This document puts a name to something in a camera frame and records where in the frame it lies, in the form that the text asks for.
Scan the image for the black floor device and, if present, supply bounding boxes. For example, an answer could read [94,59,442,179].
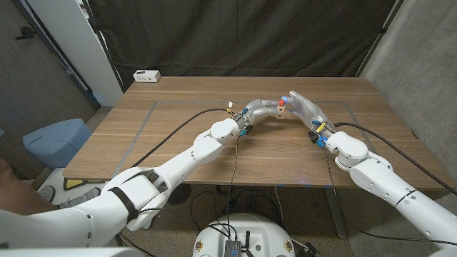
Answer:
[303,242,322,257]

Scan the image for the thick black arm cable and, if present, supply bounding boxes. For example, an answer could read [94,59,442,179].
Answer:
[131,108,236,168]
[334,121,457,196]

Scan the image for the black backdrop curtain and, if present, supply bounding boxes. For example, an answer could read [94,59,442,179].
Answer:
[84,0,406,90]

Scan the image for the grey table leg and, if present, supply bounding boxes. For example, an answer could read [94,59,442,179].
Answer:
[323,187,348,239]

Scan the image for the black floor cable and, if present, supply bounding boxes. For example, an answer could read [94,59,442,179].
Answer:
[188,191,219,233]

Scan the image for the light blue stool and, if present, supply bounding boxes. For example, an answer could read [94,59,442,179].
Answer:
[22,118,93,171]

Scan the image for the black backdrop stand pole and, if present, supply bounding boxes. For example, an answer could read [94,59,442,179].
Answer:
[82,0,126,94]
[356,0,406,78]

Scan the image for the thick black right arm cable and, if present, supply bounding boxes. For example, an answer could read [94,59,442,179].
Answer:
[334,121,457,196]

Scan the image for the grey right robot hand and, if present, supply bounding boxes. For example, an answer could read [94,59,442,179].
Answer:
[281,90,337,136]

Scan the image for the grey electronics module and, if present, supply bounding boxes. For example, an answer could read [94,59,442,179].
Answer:
[224,239,243,257]

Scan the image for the round black floor grille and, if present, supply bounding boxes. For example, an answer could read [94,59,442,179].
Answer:
[167,183,193,206]

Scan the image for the grey sneaker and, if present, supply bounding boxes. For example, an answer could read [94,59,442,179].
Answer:
[56,187,102,210]
[35,184,57,204]

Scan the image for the large wooden board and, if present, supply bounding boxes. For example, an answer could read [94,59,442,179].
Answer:
[112,100,403,186]

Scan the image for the person's bare leg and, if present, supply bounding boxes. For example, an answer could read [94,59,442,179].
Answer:
[0,158,58,216]

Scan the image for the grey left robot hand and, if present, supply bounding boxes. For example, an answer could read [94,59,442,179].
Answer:
[233,99,281,133]

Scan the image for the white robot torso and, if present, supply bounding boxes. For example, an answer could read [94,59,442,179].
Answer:
[192,213,296,257]

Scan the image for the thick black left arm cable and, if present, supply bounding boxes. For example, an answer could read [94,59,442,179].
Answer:
[131,108,236,168]

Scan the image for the white floor cable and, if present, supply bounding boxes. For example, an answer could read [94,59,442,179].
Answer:
[273,185,286,226]

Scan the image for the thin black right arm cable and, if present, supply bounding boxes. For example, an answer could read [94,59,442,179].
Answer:
[323,146,457,246]

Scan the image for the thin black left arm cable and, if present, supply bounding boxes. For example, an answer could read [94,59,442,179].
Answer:
[137,135,243,231]

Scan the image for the dark wall rail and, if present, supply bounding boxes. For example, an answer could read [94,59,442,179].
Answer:
[12,0,101,108]

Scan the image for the white cabinet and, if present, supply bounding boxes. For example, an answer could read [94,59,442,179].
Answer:
[26,0,124,107]

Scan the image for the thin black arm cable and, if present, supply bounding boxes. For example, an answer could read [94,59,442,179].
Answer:
[137,135,243,231]
[323,146,457,246]

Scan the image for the white power strip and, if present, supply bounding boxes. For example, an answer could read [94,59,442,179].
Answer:
[132,69,162,84]

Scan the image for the white floor platform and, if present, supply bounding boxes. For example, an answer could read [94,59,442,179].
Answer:
[35,167,112,206]

